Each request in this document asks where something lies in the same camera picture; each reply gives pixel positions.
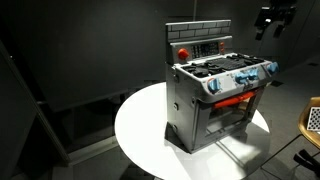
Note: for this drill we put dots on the small orange stove button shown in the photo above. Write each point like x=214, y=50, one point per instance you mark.
x=221, y=44
x=221, y=50

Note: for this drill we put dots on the grey toy stove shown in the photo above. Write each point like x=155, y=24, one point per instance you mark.
x=186, y=110

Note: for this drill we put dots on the black stove burner grate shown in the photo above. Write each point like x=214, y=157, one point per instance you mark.
x=220, y=65

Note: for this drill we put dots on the blue stove knob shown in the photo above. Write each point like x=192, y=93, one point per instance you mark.
x=240, y=78
x=253, y=74
x=213, y=85
x=273, y=67

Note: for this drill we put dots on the dark partition frame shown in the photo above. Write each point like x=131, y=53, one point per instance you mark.
x=36, y=110

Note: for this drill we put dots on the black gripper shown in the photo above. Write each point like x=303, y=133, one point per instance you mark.
x=275, y=16

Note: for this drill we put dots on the white round table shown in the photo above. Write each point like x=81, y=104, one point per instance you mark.
x=143, y=133

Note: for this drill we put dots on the black white checkerboard card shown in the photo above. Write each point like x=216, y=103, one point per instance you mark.
x=314, y=119

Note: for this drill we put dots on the red round stove knob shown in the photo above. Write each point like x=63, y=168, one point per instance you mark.
x=183, y=53

